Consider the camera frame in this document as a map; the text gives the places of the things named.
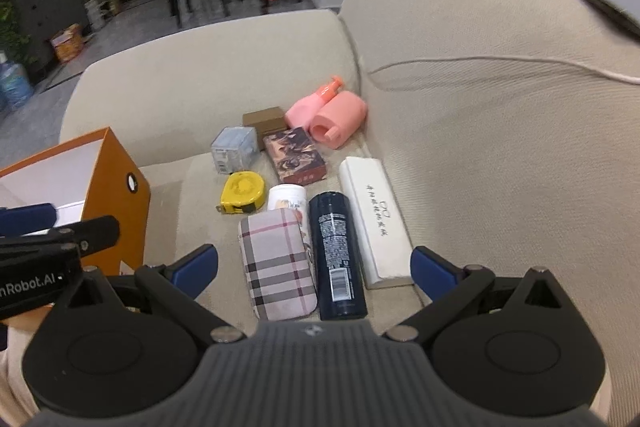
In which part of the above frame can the long white box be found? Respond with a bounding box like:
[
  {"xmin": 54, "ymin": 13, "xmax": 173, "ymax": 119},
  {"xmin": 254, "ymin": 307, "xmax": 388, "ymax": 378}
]
[{"xmin": 338, "ymin": 156, "xmax": 412, "ymax": 289}]

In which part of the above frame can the plaid manicure case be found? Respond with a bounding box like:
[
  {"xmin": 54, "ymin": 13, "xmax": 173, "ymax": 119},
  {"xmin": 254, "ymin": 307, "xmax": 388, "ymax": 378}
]
[{"xmin": 239, "ymin": 208, "xmax": 318, "ymax": 321}]

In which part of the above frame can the dark blue spray can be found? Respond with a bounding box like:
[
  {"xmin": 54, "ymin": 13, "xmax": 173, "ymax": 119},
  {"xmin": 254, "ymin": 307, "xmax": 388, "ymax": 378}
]
[{"xmin": 309, "ymin": 192, "xmax": 368, "ymax": 321}]

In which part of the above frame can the yellow tape measure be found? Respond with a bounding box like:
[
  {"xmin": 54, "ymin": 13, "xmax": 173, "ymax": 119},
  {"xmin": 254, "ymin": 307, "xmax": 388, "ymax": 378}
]
[{"xmin": 217, "ymin": 171, "xmax": 266, "ymax": 215}]

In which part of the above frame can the white tube bottle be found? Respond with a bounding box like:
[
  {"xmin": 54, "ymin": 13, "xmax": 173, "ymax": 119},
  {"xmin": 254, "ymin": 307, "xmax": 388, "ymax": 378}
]
[{"xmin": 267, "ymin": 184, "xmax": 311, "ymax": 251}]

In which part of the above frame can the clear plastic box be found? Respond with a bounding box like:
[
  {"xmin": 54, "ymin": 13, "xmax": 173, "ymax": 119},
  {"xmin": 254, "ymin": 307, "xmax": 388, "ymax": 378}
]
[{"xmin": 210, "ymin": 127, "xmax": 259, "ymax": 174}]

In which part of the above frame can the brown illustrated card box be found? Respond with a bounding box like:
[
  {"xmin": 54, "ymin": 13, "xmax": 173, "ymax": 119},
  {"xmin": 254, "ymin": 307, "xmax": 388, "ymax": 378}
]
[{"xmin": 264, "ymin": 127, "xmax": 326, "ymax": 186}]

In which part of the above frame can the brown square box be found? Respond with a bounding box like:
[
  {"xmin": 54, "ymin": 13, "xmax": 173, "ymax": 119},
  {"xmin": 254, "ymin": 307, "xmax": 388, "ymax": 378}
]
[{"xmin": 242, "ymin": 106, "xmax": 288, "ymax": 150}]

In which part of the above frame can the pink foam cylinder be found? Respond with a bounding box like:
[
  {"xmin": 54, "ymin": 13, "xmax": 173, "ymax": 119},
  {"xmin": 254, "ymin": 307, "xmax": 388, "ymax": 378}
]
[{"xmin": 309, "ymin": 91, "xmax": 368, "ymax": 150}]

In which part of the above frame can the pink pump bottle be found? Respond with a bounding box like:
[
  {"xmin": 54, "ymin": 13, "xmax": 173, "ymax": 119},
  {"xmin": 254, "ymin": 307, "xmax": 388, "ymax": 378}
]
[{"xmin": 284, "ymin": 76, "xmax": 344, "ymax": 130}]

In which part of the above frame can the orange cardboard box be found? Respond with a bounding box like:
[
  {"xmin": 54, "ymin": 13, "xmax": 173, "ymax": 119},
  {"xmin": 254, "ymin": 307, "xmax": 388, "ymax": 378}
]
[{"xmin": 1, "ymin": 128, "xmax": 151, "ymax": 275}]

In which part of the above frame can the blue water jug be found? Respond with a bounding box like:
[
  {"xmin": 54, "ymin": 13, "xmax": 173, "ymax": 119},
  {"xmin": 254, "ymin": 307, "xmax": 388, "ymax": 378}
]
[{"xmin": 0, "ymin": 52, "xmax": 34, "ymax": 110}]

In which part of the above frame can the small cardboard box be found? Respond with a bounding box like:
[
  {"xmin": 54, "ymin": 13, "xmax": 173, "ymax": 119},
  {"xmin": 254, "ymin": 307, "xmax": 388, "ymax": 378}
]
[{"xmin": 50, "ymin": 24, "xmax": 84, "ymax": 64}]

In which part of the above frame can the beige sofa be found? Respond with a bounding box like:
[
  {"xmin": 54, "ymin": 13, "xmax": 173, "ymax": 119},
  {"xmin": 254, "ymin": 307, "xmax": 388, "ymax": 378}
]
[{"xmin": 60, "ymin": 0, "xmax": 639, "ymax": 426}]

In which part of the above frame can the dark cabinet with plants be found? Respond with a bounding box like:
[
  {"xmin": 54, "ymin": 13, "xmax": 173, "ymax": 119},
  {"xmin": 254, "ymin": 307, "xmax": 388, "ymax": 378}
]
[{"xmin": 1, "ymin": 0, "xmax": 91, "ymax": 83}]

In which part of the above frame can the white cable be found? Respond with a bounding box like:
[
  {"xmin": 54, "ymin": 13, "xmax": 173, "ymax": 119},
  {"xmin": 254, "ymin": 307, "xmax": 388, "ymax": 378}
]
[{"xmin": 366, "ymin": 54, "xmax": 640, "ymax": 86}]

